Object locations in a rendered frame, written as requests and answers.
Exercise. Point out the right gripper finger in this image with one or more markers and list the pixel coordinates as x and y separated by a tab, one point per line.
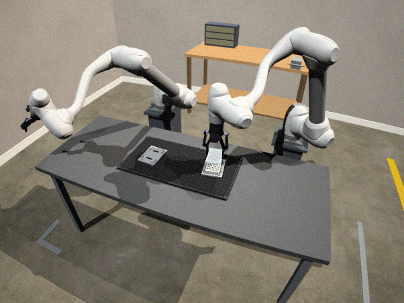
26	123

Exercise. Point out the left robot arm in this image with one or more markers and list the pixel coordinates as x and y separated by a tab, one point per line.
319	53

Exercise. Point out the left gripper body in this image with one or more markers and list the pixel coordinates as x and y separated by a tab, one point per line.
216	129

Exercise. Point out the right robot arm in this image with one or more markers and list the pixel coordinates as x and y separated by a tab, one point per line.
166	92

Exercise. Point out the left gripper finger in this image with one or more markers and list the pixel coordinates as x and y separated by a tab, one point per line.
206	144
224	147

